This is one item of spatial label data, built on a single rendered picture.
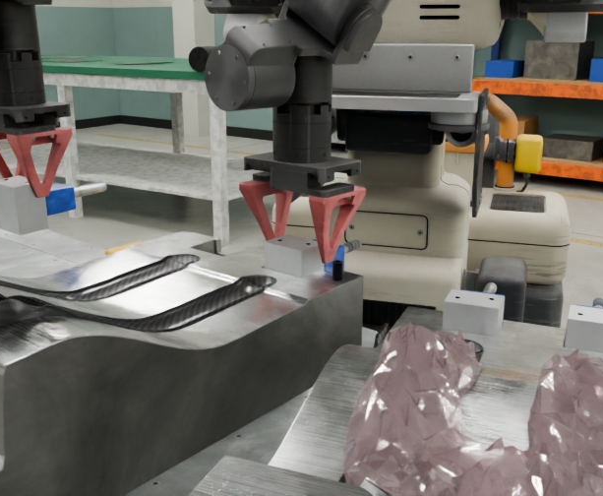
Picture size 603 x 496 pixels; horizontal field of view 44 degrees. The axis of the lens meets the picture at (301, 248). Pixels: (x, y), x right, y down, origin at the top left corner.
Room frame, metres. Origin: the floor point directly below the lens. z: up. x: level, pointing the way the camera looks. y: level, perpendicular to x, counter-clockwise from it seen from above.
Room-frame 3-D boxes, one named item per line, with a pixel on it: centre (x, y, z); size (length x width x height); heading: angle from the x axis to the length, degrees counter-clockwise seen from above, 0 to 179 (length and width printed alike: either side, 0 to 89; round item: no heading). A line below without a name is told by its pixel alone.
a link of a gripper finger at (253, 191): (0.73, 0.02, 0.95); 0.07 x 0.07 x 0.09; 50
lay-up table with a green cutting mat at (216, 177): (4.76, 1.12, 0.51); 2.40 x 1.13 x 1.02; 58
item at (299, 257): (0.75, -0.02, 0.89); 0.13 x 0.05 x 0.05; 140
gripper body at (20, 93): (0.81, 0.30, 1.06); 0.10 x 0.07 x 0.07; 50
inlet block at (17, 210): (0.84, 0.28, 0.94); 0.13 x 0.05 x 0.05; 140
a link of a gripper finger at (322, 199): (0.71, -0.02, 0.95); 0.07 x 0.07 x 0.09; 50
